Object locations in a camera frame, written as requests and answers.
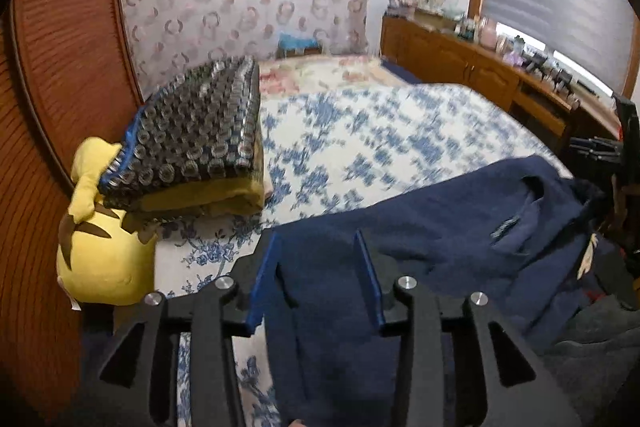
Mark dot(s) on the wooden louvered wardrobe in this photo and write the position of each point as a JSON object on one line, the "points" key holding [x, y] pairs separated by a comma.
{"points": [[60, 57]]}

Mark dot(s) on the black device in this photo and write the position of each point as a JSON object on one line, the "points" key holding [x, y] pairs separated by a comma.
{"points": [[561, 79], [535, 63]]}

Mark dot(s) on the pink bottle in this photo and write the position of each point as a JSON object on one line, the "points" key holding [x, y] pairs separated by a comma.
{"points": [[487, 32]]}

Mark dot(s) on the pink floral bedspread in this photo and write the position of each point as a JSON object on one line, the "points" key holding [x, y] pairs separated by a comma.
{"points": [[320, 74]]}

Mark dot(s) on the wooden cabinet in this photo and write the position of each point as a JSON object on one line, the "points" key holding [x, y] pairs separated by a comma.
{"points": [[450, 57]]}

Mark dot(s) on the open cardboard box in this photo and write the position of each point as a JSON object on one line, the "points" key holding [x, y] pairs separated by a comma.
{"points": [[440, 19]]}

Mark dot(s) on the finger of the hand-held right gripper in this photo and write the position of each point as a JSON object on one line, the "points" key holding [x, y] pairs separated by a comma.
{"points": [[595, 146]]}

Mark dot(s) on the cardboard box with blue cloth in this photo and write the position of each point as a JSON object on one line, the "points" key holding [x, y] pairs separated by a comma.
{"points": [[297, 43]]}

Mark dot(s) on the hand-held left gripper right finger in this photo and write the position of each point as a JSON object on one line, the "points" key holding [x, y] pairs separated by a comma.
{"points": [[370, 277]]}

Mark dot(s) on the person's left hand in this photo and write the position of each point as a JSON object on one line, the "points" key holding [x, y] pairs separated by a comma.
{"points": [[300, 423]]}

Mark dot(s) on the pink tissue pack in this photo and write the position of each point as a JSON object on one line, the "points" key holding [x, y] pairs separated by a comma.
{"points": [[511, 55]]}

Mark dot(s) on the yellow plush toy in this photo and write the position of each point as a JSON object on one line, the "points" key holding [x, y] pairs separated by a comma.
{"points": [[100, 257]]}

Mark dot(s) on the blue floral white sheet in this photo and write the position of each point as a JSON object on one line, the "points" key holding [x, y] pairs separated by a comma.
{"points": [[375, 147]]}

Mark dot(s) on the navy printed T-shirt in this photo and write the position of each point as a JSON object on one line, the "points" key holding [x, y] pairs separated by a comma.
{"points": [[440, 247]]}

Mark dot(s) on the person's right forearm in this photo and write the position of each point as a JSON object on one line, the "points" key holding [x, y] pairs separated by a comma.
{"points": [[595, 347]]}

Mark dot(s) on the yellow folded blanket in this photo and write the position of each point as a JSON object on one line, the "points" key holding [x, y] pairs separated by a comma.
{"points": [[200, 203]]}

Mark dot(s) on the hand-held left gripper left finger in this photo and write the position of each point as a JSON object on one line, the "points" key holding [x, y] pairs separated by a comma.
{"points": [[265, 277]]}

